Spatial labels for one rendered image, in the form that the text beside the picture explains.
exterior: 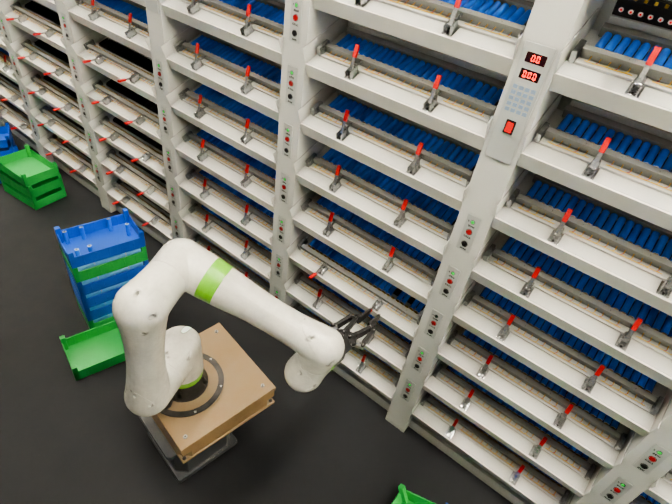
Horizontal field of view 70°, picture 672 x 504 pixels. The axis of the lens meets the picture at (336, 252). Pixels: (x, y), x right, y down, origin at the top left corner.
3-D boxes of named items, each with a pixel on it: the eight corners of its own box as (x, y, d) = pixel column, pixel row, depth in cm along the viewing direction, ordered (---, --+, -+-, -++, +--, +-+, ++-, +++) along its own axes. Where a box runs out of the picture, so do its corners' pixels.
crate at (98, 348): (76, 381, 199) (71, 369, 194) (63, 348, 211) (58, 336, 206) (148, 351, 215) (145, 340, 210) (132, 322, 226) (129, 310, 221)
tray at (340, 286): (413, 342, 174) (414, 331, 166) (290, 262, 198) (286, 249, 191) (443, 302, 181) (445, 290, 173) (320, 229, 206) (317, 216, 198)
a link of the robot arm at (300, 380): (270, 377, 133) (297, 407, 131) (287, 353, 126) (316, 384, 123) (302, 353, 144) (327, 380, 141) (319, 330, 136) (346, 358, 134)
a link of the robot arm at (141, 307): (115, 413, 139) (94, 297, 103) (150, 369, 151) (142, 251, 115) (155, 431, 138) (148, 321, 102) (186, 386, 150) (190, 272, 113)
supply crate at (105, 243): (72, 269, 193) (67, 254, 188) (58, 241, 204) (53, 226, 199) (146, 246, 209) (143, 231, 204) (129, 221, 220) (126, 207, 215)
